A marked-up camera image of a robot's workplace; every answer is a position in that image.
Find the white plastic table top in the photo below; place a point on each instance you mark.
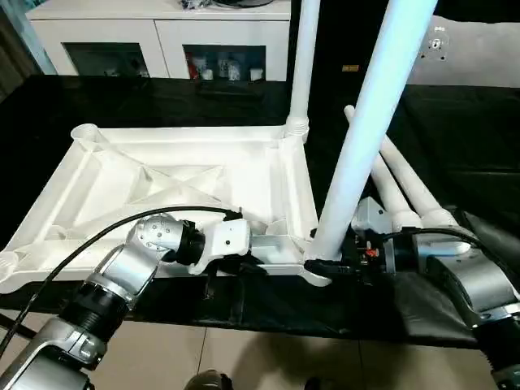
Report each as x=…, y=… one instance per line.
x=162, y=162

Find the white plastic table leg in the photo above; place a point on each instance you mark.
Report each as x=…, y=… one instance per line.
x=373, y=101
x=304, y=61
x=414, y=183
x=390, y=183

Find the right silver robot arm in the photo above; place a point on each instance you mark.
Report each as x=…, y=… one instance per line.
x=467, y=268

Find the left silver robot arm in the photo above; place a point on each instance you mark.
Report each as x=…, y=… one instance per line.
x=122, y=264

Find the dark olive round object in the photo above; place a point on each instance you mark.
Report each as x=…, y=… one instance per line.
x=209, y=380

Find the black mat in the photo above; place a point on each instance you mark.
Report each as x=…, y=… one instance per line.
x=467, y=130

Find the small brown label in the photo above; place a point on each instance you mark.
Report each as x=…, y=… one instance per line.
x=350, y=68

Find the red item behind glass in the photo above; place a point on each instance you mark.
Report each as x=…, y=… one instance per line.
x=191, y=67

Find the grey cushion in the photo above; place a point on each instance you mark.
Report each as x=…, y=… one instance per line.
x=467, y=53

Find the grey helmet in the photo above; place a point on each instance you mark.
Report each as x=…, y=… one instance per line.
x=243, y=3

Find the white cabinet with glass doors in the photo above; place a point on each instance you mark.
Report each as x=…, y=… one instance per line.
x=101, y=32

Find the beige curtain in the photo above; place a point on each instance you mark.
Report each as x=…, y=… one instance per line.
x=12, y=44

